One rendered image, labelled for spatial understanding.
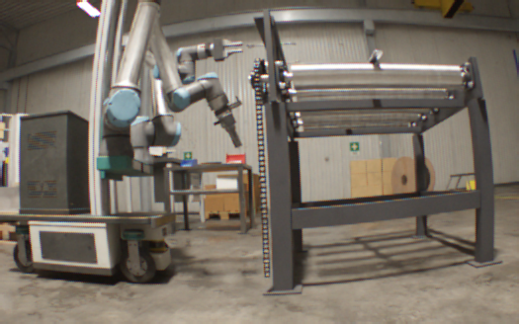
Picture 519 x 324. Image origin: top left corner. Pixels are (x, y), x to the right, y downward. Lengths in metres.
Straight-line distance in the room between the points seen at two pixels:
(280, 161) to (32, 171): 1.23
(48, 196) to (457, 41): 13.68
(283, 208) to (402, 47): 12.13
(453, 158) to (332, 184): 4.36
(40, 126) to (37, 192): 0.33
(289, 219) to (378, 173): 8.03
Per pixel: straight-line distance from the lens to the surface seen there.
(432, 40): 13.95
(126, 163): 1.77
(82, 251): 1.84
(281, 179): 1.57
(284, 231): 1.57
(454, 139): 13.24
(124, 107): 1.65
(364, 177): 9.51
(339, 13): 12.89
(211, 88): 1.82
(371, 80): 1.64
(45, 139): 2.01
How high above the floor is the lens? 0.40
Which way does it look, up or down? 4 degrees up
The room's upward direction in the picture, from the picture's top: 3 degrees counter-clockwise
